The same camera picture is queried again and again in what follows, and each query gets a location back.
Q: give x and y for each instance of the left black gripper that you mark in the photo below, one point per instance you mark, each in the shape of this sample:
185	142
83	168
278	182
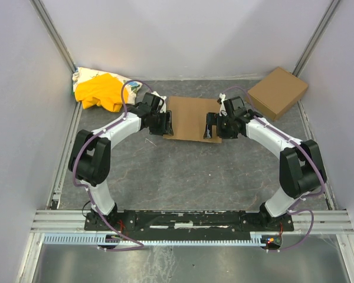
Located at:
166	122

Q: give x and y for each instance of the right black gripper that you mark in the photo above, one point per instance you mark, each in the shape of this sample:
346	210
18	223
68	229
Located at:
210	125

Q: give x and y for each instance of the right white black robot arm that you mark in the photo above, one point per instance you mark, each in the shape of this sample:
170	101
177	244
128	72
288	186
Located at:
301	170

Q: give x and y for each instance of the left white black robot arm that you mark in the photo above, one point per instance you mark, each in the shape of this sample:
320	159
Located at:
90	159

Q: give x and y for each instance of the closed brown cardboard box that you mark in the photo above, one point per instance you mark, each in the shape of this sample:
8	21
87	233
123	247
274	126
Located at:
277	93

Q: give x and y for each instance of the yellow cloth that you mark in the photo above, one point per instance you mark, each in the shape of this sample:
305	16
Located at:
101	91

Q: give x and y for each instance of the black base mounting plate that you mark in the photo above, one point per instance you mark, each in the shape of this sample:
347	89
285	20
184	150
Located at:
157	225

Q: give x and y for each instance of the white patterned cloth bag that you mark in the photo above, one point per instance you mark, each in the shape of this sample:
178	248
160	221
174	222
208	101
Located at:
130	88

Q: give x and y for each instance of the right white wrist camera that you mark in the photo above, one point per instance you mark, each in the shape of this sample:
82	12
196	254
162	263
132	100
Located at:
222	110

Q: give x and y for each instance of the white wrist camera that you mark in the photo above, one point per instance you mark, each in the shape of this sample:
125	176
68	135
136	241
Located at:
161	106
222	110

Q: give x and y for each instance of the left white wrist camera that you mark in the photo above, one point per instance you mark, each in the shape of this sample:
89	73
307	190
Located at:
161	106

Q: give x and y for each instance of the right aluminium corner post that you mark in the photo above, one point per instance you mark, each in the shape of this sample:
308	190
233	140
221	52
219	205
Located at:
316	36

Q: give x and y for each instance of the aluminium corner post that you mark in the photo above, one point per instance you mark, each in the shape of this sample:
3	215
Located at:
47	21
316	36

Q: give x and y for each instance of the aluminium frame rail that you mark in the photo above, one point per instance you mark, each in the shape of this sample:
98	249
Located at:
326	222

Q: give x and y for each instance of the left aluminium corner post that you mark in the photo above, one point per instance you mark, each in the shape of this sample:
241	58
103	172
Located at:
47	21

